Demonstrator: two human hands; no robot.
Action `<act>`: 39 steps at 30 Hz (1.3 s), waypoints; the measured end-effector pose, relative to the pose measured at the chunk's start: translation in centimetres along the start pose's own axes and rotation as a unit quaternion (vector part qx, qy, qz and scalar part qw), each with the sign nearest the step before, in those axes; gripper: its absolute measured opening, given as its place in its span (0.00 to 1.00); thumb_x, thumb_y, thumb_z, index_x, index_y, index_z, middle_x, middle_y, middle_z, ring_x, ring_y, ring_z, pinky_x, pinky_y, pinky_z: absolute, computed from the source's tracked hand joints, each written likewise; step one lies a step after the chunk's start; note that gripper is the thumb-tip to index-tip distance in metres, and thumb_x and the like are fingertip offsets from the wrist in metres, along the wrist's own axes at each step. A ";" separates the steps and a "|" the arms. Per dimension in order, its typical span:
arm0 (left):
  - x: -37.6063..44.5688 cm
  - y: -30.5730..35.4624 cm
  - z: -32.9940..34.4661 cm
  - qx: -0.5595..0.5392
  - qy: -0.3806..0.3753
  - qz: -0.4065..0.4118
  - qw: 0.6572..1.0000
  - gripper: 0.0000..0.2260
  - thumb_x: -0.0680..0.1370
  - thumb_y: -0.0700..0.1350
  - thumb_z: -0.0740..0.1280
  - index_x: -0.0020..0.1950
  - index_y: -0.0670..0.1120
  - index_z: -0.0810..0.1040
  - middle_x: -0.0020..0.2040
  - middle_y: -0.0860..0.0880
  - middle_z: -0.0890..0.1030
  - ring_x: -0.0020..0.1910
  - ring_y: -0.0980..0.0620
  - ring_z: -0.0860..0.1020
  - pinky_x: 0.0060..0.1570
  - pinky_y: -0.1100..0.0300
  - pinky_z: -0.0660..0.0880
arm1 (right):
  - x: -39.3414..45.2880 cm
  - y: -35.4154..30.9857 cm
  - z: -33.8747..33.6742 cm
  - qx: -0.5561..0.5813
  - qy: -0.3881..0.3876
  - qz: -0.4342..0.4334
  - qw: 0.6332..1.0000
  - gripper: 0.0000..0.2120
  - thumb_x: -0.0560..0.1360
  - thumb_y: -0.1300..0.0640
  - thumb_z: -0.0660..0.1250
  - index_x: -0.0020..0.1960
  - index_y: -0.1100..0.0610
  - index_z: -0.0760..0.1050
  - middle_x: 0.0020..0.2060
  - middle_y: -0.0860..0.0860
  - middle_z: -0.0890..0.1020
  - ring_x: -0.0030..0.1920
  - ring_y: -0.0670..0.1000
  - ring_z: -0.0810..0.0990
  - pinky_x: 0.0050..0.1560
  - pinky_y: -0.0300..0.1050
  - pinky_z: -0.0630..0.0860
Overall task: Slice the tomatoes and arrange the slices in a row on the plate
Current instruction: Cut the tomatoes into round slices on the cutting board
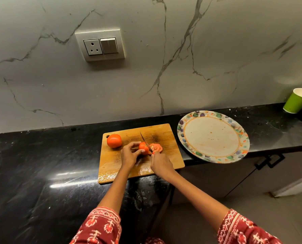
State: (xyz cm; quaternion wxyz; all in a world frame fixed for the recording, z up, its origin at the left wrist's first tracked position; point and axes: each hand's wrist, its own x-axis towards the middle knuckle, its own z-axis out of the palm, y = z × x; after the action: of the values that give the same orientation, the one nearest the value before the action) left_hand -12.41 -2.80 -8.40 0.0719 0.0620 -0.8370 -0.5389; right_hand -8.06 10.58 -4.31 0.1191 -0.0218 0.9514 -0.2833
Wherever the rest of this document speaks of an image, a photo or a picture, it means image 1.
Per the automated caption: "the person's right hand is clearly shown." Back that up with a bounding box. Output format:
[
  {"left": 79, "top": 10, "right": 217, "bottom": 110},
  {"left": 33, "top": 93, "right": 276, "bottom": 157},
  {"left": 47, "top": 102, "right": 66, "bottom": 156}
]
[{"left": 150, "top": 151, "right": 176, "bottom": 182}]

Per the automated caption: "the person's left hand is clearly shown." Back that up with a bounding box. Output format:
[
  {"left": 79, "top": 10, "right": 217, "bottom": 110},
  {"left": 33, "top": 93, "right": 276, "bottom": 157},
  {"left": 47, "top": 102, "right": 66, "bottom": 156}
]
[{"left": 120, "top": 141, "right": 146, "bottom": 170}]

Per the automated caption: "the red tomato slice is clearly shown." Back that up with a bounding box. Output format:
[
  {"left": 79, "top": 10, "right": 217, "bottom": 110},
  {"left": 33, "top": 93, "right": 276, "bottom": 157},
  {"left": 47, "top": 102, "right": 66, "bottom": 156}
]
[{"left": 149, "top": 143, "right": 164, "bottom": 154}]

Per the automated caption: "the red handled knife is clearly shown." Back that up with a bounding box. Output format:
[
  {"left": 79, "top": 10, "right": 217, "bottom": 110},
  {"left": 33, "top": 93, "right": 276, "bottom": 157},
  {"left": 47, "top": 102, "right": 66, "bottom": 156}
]
[{"left": 139, "top": 131, "right": 154, "bottom": 155}]

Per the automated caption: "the floral rimmed plate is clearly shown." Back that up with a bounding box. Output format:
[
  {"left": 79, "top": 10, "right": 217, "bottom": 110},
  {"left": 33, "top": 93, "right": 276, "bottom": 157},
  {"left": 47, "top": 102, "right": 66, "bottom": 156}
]
[{"left": 177, "top": 110, "right": 251, "bottom": 164}]

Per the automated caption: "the person's right forearm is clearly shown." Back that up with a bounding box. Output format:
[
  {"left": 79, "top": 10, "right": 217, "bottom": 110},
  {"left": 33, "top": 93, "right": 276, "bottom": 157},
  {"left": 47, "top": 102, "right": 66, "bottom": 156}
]
[{"left": 164, "top": 171, "right": 229, "bottom": 231}]

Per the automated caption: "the person's left forearm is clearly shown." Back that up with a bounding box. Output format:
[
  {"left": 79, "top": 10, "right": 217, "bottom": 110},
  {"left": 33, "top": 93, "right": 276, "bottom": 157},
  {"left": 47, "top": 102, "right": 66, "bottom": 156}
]
[{"left": 98, "top": 166, "right": 130, "bottom": 215}]

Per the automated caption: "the wooden cutting board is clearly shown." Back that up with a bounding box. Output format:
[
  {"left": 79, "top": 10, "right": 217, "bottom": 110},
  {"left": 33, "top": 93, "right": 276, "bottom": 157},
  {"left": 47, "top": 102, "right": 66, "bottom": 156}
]
[{"left": 98, "top": 123, "right": 186, "bottom": 185}]

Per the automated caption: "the brown lower cabinet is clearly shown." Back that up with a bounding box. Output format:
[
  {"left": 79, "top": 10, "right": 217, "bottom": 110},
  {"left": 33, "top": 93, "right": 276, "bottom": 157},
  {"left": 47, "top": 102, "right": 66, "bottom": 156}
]
[{"left": 171, "top": 151, "right": 302, "bottom": 199}]

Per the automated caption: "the red patterned left sleeve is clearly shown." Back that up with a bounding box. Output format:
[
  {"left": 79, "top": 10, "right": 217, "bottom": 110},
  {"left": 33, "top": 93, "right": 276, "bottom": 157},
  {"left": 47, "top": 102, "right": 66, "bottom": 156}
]
[{"left": 69, "top": 206, "right": 122, "bottom": 244}]

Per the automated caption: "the red patterned sleeve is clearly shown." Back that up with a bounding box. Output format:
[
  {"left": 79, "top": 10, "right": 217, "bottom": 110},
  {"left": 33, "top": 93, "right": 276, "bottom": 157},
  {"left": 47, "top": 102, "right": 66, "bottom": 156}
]
[
  {"left": 69, "top": 206, "right": 122, "bottom": 244},
  {"left": 217, "top": 208, "right": 283, "bottom": 244}
]

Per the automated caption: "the red patterned right sleeve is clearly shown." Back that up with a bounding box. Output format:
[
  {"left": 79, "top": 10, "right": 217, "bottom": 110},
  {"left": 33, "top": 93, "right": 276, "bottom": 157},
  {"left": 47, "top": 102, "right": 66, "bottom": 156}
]
[{"left": 217, "top": 208, "right": 283, "bottom": 244}]

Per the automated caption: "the green paper cup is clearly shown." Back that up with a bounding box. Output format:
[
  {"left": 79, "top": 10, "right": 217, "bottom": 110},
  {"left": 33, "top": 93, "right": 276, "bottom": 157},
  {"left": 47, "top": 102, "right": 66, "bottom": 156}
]
[{"left": 283, "top": 88, "right": 302, "bottom": 114}]

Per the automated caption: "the black cabinet handle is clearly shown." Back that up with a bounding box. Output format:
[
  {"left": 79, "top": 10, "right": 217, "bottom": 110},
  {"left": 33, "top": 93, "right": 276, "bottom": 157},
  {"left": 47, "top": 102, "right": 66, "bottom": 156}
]
[
  {"left": 254, "top": 156, "right": 271, "bottom": 170},
  {"left": 266, "top": 154, "right": 285, "bottom": 168}
]

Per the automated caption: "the wall socket and switch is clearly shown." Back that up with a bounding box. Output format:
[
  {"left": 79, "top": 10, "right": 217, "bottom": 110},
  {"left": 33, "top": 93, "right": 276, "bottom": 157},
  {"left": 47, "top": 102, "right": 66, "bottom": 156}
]
[{"left": 74, "top": 28, "right": 126, "bottom": 62}]

